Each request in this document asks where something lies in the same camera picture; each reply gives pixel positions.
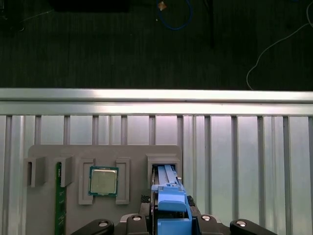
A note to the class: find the hard disk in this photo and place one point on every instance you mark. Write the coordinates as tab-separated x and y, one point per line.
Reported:
173	200

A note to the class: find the silver CPU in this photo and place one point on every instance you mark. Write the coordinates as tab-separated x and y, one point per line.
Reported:
104	181

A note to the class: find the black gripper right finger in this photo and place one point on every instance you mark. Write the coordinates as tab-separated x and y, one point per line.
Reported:
207	225

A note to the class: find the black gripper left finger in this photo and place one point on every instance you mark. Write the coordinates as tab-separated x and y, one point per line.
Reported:
137	225

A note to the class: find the grey parts rack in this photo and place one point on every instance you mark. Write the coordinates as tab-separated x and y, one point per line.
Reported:
73	151

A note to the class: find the green RAM stick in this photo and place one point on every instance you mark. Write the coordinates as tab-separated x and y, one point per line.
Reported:
60	208

